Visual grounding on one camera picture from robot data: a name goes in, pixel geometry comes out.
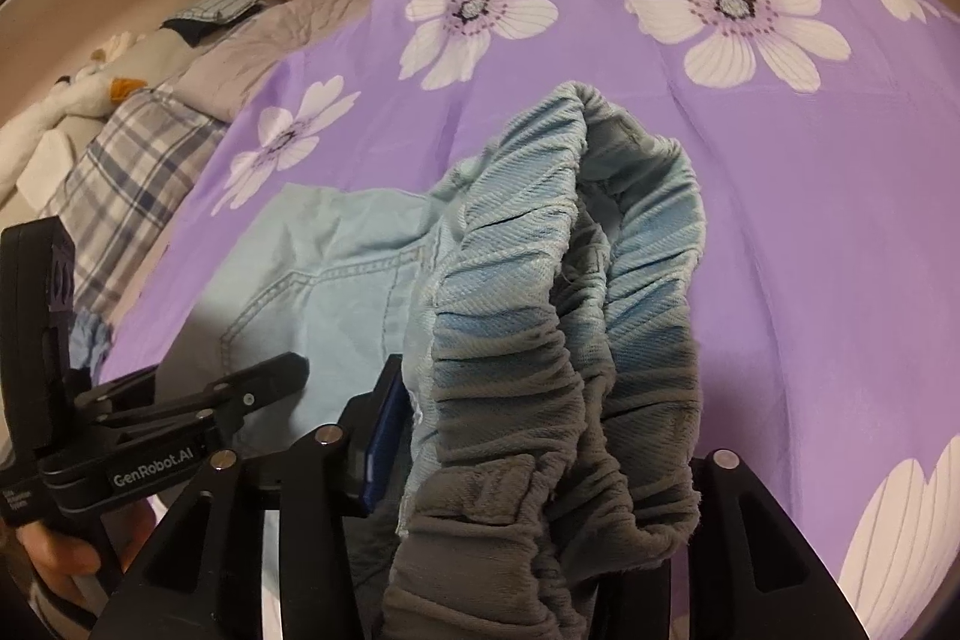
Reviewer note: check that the person's left forearm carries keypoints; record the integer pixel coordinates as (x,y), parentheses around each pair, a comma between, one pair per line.
(64,606)

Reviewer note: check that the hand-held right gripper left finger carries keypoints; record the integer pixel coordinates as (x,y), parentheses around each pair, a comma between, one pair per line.
(382,437)

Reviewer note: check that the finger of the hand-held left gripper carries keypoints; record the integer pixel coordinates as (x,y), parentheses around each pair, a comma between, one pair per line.
(255,385)

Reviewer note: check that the light blue pants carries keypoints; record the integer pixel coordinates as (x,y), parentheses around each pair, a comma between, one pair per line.
(525,280)

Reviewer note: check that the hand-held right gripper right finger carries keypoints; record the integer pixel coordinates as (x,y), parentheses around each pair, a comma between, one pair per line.
(742,520)

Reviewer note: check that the white plush toy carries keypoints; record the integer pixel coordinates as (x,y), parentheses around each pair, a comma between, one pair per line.
(67,100)

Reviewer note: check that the plaid pillow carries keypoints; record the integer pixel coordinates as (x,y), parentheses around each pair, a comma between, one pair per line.
(127,175)

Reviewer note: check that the blue striped folded cloth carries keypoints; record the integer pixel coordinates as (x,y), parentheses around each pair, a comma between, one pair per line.
(217,6)

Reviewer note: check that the person's left hand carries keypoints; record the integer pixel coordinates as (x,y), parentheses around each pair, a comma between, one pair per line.
(52,550)

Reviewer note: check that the purple floral bed sheet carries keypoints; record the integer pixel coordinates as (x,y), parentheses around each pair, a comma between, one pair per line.
(787,197)

